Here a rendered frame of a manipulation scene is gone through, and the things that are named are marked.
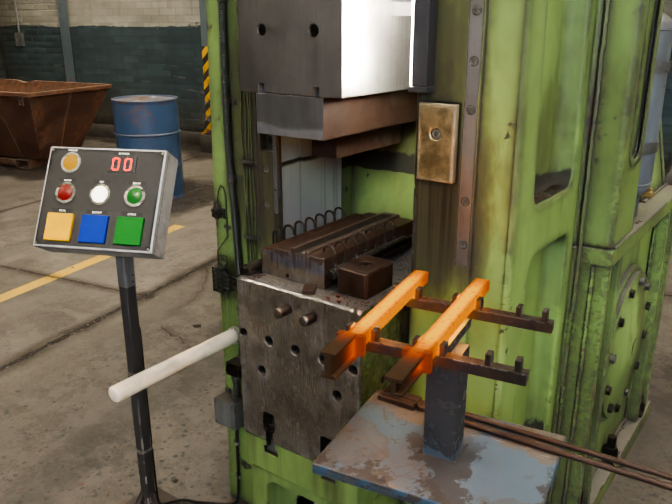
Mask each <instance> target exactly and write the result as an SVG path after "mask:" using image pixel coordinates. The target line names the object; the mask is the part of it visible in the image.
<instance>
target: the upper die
mask: <svg viewBox="0 0 672 504"><path fill-rule="evenodd" d="M256 110H257V133H261V134H270V135H278V136H286V137H294V138H302V139H311V140H319V141H326V140H330V139H335V138H340V137H344V136H349V135H353V134H358V133H363V132H367V131H372V130H376V129H381V128H385V127H390V126H395V125H399V124H404V123H408V122H413V121H416V120H417V93H416V92H408V89H406V90H399V91H393V92H386V93H379V94H372V95H365V96H358V97H352V98H345V99H335V98H323V97H320V96H317V97H310V96H297V95H284V94H271V93H265V92H262V93H258V92H257V93H256Z"/></svg>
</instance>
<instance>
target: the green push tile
mask: <svg viewBox="0 0 672 504"><path fill-rule="evenodd" d="M144 222H145V218H141V217H123V216H118V217H117V221H116V227H115V234H114V240H113V244H115V245H125V246H141V241H142V235H143V228H144Z"/></svg>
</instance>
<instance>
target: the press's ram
mask: <svg viewBox="0 0 672 504"><path fill-rule="evenodd" d="M412 10H413V0H237V16H238V40H239V63H240V86H241V91H245V92H258V93H262V92H265V93H271V94H284V95H297V96H310V97H317V96H320V97H323V98H335V99H345V98H352V97H358V96H365V95H372V94H379V93H386V92H393V91H399V90H406V89H408V87H409V86H411V84H410V70H411V40H412Z"/></svg>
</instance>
